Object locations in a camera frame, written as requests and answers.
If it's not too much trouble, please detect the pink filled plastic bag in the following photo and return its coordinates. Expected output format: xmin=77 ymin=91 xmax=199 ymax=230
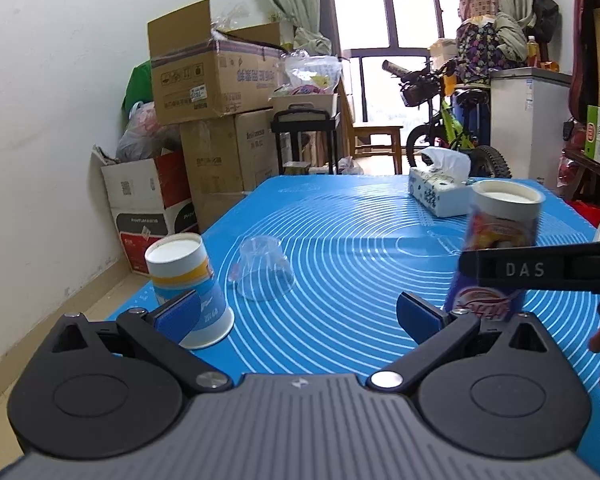
xmin=115 ymin=101 xmax=182 ymax=164

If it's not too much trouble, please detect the beige flat box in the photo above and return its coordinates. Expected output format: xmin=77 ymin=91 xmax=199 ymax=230
xmin=271 ymin=92 xmax=340 ymax=117

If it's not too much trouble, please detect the blue silicone mat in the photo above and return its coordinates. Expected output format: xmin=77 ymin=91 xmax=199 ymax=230
xmin=106 ymin=174 xmax=600 ymax=397

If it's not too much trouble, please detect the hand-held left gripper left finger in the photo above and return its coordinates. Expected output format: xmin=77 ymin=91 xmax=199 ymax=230
xmin=50 ymin=290 xmax=234 ymax=394

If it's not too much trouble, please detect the white and blue paper cup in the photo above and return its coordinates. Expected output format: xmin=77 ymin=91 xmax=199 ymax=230
xmin=144 ymin=232 xmax=236 ymax=350

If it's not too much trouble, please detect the purple printed paper cup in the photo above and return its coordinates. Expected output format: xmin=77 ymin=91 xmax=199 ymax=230
xmin=442 ymin=179 xmax=547 ymax=324

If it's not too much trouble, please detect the dark red wooden bench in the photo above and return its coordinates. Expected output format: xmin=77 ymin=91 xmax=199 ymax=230
xmin=561 ymin=147 xmax=600 ymax=203

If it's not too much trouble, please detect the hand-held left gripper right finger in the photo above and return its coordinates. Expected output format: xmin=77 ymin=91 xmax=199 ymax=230
xmin=368 ymin=291 xmax=551 ymax=392

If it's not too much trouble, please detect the brown cardboard box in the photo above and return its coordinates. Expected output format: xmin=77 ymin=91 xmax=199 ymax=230
xmin=179 ymin=107 xmax=282 ymax=233

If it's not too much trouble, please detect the black metal stool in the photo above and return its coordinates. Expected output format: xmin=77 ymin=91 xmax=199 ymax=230
xmin=271 ymin=104 xmax=342 ymax=176

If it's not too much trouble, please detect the white chest freezer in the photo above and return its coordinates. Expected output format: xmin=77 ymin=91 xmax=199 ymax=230
xmin=489 ymin=67 xmax=574 ymax=187

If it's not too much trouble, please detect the clear plastic bag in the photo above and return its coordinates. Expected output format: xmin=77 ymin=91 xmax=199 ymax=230
xmin=279 ymin=49 xmax=343 ymax=97

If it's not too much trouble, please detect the black framed window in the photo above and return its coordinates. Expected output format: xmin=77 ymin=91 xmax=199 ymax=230
xmin=316 ymin=0 xmax=492 ymax=127

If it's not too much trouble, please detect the large open cardboard box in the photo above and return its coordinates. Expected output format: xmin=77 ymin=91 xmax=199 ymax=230
xmin=147 ymin=0 xmax=287 ymax=126

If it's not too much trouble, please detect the clear plastic cup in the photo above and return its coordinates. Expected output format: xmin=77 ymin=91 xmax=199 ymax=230
xmin=228 ymin=234 xmax=296 ymax=302

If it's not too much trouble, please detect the dark red instrument case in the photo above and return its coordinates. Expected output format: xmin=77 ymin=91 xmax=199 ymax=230
xmin=568 ymin=0 xmax=597 ymax=122

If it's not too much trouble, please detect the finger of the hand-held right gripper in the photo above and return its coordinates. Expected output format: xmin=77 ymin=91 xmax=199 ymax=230
xmin=458 ymin=240 xmax=600 ymax=295

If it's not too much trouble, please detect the floral fabric bag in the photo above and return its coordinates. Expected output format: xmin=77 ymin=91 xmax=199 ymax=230
xmin=455 ymin=11 xmax=528 ymax=86

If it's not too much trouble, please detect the dark hanging bag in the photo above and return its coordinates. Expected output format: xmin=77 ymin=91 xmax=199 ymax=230
xmin=531 ymin=0 xmax=562 ymax=44

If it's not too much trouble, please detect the white patterned tissue box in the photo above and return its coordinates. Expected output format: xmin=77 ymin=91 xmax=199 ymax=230
xmin=408 ymin=147 xmax=475 ymax=219

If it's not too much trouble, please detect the white and red cardboard box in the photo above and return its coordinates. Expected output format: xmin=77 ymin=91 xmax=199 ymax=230
xmin=93 ymin=146 xmax=202 ymax=276

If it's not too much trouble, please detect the wooden stool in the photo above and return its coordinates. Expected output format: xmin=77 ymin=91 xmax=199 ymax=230
xmin=352 ymin=122 xmax=406 ymax=174

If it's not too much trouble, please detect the green and black bicycle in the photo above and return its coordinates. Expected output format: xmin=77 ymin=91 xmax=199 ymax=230
xmin=381 ymin=57 xmax=512 ymax=180

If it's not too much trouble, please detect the green cloth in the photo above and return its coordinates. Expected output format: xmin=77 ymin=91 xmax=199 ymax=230
xmin=121 ymin=59 xmax=154 ymax=114

